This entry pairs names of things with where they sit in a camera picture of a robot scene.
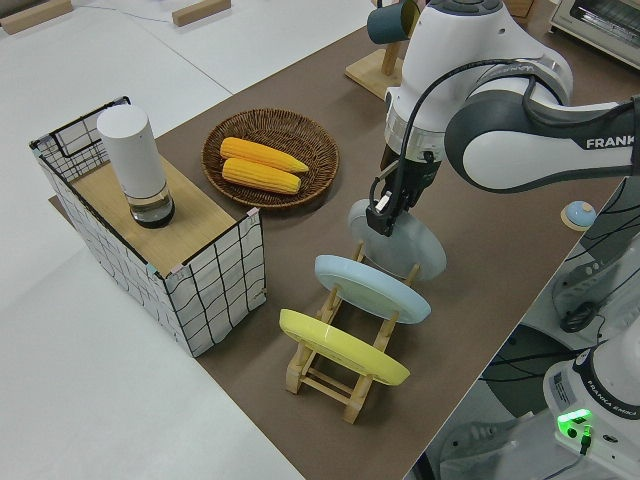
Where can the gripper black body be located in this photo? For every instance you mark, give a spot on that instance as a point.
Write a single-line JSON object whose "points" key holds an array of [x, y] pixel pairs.
{"points": [[412, 175]]}

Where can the wooden mug stand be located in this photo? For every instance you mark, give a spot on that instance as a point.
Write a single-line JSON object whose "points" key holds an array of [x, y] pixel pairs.
{"points": [[367, 72]]}

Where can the light blue plate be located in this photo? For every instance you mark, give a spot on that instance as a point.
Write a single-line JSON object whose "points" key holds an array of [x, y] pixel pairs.
{"points": [[370, 287]]}

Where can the yellow corn cob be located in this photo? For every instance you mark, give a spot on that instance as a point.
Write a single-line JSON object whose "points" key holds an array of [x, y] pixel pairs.
{"points": [[260, 152], [260, 177]]}

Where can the wooden plate rack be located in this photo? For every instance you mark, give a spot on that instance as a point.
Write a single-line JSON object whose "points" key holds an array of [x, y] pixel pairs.
{"points": [[295, 375]]}

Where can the wooden drawer box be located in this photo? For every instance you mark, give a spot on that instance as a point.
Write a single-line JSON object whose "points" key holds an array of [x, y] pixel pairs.
{"points": [[520, 6]]}

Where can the white cylindrical bottle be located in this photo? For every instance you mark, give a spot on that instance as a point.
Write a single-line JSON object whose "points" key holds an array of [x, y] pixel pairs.
{"points": [[132, 155]]}

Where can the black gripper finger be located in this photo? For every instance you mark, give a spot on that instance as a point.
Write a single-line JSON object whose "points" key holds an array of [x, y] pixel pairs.
{"points": [[412, 204], [384, 220]]}

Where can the gray plate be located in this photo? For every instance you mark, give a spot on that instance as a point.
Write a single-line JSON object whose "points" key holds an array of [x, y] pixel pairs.
{"points": [[405, 250]]}

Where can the white toaster oven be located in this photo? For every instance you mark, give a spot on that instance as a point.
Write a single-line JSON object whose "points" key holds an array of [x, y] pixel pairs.
{"points": [[600, 25]]}

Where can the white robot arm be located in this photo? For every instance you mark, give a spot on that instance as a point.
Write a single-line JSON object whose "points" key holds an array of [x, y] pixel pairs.
{"points": [[500, 40]]}

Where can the teal mug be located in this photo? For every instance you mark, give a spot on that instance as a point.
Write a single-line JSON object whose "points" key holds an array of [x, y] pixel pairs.
{"points": [[387, 22]]}

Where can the brown wicker basket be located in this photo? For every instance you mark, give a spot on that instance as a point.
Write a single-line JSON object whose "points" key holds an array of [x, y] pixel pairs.
{"points": [[320, 145]]}

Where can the wooden board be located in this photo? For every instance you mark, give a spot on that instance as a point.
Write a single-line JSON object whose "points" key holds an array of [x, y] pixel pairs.
{"points": [[200, 230]]}

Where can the brown table mat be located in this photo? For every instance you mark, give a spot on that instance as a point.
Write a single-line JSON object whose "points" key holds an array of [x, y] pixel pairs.
{"points": [[450, 325]]}

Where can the blue call bell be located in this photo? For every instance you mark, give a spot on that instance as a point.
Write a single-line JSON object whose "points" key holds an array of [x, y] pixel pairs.
{"points": [[579, 215]]}

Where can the wooden block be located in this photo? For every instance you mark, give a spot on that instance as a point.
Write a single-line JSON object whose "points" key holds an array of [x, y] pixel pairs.
{"points": [[35, 17], [200, 12]]}

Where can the yellow plate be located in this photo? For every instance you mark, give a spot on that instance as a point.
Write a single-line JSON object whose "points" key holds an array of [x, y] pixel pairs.
{"points": [[340, 347]]}

